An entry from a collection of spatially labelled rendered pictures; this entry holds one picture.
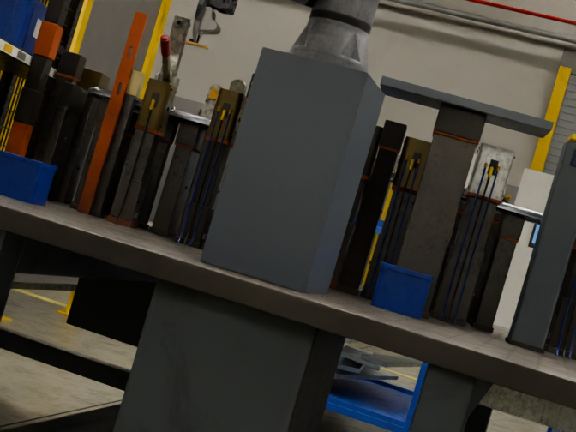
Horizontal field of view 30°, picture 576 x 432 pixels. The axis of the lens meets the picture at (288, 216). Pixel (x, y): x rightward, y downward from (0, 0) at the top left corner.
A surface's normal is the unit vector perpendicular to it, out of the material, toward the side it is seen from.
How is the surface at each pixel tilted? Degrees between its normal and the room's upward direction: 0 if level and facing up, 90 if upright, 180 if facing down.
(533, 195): 90
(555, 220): 90
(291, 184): 90
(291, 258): 90
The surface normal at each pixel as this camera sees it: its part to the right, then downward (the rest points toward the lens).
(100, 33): 0.93, 0.27
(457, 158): -0.11, -0.04
